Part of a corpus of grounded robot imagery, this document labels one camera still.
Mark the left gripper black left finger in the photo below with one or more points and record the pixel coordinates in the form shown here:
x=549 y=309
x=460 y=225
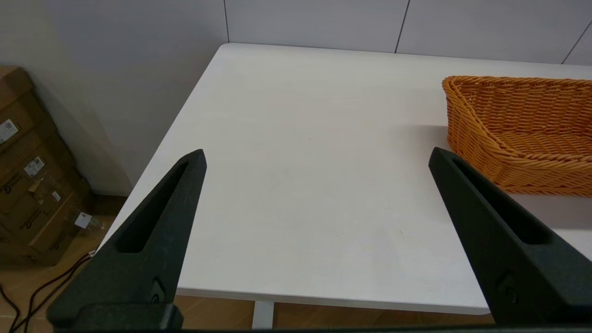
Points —
x=138 y=277

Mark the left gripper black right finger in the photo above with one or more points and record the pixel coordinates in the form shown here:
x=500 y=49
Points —
x=522 y=277

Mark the orange wicker basket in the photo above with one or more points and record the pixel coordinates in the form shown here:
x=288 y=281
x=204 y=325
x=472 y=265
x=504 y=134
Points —
x=522 y=138

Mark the brown cardboard box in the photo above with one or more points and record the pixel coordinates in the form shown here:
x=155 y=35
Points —
x=51 y=231
x=11 y=92
x=32 y=185

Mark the white table leg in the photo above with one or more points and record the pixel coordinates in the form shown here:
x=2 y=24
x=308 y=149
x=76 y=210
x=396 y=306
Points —
x=263 y=315

